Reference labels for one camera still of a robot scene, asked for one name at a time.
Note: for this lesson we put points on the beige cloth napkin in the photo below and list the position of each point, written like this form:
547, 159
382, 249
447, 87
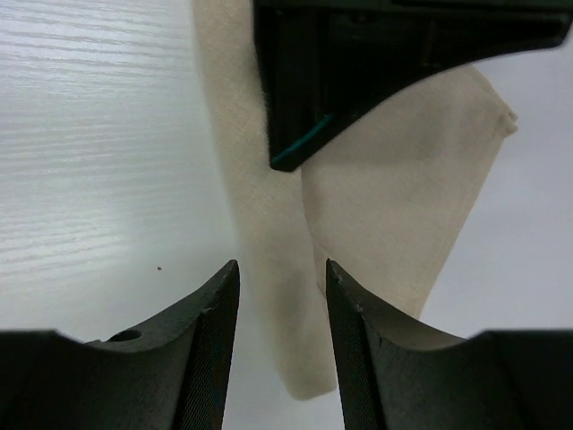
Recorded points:
386, 199

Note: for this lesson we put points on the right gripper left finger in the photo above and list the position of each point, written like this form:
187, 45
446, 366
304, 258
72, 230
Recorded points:
168, 372

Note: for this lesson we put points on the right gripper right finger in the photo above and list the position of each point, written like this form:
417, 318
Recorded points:
395, 372

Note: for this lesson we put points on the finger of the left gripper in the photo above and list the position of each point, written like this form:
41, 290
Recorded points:
326, 64

